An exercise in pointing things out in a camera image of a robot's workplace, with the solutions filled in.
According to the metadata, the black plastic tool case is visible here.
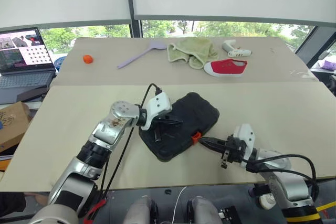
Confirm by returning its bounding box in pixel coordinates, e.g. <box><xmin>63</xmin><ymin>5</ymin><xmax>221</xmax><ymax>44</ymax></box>
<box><xmin>138</xmin><ymin>92</ymin><xmax>221</xmax><ymax>162</ymax></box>

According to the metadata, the white plastic gun-shaped tool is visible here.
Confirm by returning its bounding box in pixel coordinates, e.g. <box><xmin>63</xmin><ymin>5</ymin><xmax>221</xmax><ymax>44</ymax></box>
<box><xmin>222</xmin><ymin>39</ymin><xmax>252</xmax><ymax>58</ymax></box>

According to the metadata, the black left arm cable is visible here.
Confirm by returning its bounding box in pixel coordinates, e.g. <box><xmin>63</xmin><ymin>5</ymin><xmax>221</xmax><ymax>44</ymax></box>
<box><xmin>98</xmin><ymin>83</ymin><xmax>165</xmax><ymax>204</ymax></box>

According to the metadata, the white round roll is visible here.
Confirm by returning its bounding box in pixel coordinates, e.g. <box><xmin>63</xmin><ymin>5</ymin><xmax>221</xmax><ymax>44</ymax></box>
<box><xmin>259</xmin><ymin>194</ymin><xmax>277</xmax><ymax>210</ymax></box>

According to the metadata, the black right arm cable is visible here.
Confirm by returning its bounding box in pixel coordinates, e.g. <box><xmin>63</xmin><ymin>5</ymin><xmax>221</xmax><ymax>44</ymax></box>
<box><xmin>243</xmin><ymin>154</ymin><xmax>320</xmax><ymax>204</ymax></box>

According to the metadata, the brown cardboard box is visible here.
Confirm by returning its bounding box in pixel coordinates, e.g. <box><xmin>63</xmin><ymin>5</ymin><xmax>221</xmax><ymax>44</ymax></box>
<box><xmin>0</xmin><ymin>101</ymin><xmax>31</xmax><ymax>154</ymax></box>

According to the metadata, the red strap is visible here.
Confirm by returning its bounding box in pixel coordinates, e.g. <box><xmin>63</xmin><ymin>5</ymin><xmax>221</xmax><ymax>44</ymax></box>
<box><xmin>83</xmin><ymin>199</ymin><xmax>108</xmax><ymax>221</ymax></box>

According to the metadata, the black flat object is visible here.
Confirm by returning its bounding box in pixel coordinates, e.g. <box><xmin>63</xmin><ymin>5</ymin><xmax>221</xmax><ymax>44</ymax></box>
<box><xmin>16</xmin><ymin>86</ymin><xmax>50</xmax><ymax>103</ymax></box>

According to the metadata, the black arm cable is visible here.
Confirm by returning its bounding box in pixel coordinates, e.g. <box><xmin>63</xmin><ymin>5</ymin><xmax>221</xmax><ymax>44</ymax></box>
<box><xmin>243</xmin><ymin>154</ymin><xmax>320</xmax><ymax>204</ymax></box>
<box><xmin>98</xmin><ymin>83</ymin><xmax>165</xmax><ymax>204</ymax></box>

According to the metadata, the blue round container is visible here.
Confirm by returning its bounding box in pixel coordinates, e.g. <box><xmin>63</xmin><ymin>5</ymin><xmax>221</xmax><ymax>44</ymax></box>
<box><xmin>54</xmin><ymin>55</ymin><xmax>68</xmax><ymax>72</ymax></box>

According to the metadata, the red canvas shoe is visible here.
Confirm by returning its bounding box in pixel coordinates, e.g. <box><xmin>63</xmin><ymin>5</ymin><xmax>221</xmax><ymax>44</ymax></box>
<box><xmin>203</xmin><ymin>59</ymin><xmax>248</xmax><ymax>78</ymax></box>

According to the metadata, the purple object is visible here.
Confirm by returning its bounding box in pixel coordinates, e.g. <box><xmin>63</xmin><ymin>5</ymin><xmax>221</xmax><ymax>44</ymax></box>
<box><xmin>321</xmin><ymin>60</ymin><xmax>336</xmax><ymax>71</ymax></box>

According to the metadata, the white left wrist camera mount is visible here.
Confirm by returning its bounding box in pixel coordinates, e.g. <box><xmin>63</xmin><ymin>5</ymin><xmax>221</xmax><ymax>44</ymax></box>
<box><xmin>140</xmin><ymin>91</ymin><xmax>173</xmax><ymax>131</ymax></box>

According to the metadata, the purple plastic spoon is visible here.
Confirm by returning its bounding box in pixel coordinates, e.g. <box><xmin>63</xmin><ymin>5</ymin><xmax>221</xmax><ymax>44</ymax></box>
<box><xmin>117</xmin><ymin>40</ymin><xmax>168</xmax><ymax>69</ymax></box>

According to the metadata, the grey rounded shape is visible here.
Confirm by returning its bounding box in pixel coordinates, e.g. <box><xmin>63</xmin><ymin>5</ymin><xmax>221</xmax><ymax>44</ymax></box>
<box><xmin>186</xmin><ymin>196</ymin><xmax>223</xmax><ymax>224</ymax></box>
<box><xmin>123</xmin><ymin>196</ymin><xmax>158</xmax><ymax>224</ymax></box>

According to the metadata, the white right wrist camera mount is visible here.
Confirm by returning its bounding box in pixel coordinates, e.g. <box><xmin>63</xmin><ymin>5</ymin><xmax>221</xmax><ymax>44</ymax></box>
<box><xmin>233</xmin><ymin>123</ymin><xmax>256</xmax><ymax>168</ymax></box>

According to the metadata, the open laptop computer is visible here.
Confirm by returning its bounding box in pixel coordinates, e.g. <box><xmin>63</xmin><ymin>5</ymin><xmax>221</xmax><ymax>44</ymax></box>
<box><xmin>0</xmin><ymin>27</ymin><xmax>57</xmax><ymax>90</ymax></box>

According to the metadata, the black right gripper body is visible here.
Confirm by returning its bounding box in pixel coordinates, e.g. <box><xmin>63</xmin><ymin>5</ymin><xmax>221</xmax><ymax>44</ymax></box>
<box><xmin>219</xmin><ymin>134</ymin><xmax>247</xmax><ymax>169</ymax></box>

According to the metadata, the grey window pillar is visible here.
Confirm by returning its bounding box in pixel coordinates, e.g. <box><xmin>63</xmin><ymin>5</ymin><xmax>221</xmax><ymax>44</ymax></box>
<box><xmin>124</xmin><ymin>0</ymin><xmax>144</xmax><ymax>38</ymax></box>

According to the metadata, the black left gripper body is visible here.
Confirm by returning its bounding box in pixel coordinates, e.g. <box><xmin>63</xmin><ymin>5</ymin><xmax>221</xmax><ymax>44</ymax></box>
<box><xmin>153</xmin><ymin>113</ymin><xmax>174</xmax><ymax>132</ymax></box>

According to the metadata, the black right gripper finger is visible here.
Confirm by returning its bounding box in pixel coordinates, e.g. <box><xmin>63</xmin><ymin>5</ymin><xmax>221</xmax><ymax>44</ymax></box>
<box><xmin>198</xmin><ymin>137</ymin><xmax>227</xmax><ymax>148</ymax></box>
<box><xmin>203</xmin><ymin>143</ymin><xmax>224</xmax><ymax>154</ymax></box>

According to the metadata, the small black box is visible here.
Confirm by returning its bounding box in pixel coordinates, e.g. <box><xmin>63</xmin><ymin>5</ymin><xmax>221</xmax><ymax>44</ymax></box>
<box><xmin>217</xmin><ymin>205</ymin><xmax>240</xmax><ymax>224</ymax></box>

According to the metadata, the thin white cable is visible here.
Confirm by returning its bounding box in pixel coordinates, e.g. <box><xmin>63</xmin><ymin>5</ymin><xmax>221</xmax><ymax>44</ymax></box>
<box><xmin>172</xmin><ymin>186</ymin><xmax>188</xmax><ymax>224</ymax></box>

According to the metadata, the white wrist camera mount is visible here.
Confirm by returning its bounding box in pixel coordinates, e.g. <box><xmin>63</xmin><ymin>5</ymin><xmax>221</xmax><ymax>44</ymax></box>
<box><xmin>233</xmin><ymin>123</ymin><xmax>256</xmax><ymax>168</ymax></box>
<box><xmin>140</xmin><ymin>91</ymin><xmax>173</xmax><ymax>131</ymax></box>

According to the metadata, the light green towel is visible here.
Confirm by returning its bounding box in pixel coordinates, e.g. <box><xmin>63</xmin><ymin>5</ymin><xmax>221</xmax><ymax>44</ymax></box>
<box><xmin>167</xmin><ymin>37</ymin><xmax>219</xmax><ymax>70</ymax></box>

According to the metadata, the dark window frame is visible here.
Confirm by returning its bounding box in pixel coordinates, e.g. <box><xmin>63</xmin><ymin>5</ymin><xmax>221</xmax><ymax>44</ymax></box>
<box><xmin>295</xmin><ymin>26</ymin><xmax>336</xmax><ymax>70</ymax></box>

